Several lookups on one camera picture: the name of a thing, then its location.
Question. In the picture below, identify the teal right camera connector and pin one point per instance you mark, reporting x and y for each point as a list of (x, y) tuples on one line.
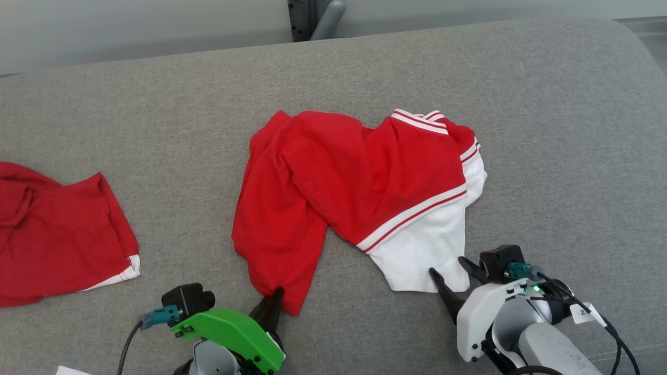
[(519, 270)]

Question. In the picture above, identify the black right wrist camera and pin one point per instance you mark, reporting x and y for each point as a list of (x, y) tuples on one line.
[(497, 260)]

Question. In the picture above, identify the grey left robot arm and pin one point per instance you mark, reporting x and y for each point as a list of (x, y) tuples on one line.
[(208, 359)]

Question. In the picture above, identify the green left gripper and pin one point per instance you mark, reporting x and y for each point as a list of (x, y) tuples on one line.
[(234, 333)]

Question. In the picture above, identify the red white basketball jersey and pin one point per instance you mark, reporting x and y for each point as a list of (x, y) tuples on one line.
[(338, 172)]

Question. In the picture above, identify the red white-striped shorts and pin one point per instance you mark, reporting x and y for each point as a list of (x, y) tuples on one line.
[(62, 234)]

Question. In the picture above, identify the grey fabric sofa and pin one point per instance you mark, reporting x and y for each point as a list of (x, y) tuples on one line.
[(156, 130)]

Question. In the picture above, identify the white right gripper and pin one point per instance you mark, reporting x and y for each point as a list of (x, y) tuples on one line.
[(482, 312)]

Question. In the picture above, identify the dark metal bracket plate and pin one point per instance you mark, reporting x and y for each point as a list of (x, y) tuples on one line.
[(298, 18)]

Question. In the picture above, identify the teal camera connector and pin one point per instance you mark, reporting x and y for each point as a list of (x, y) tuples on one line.
[(161, 316), (519, 270)]

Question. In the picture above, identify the teal left camera connector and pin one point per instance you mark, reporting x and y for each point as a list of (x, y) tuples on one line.
[(161, 316)]

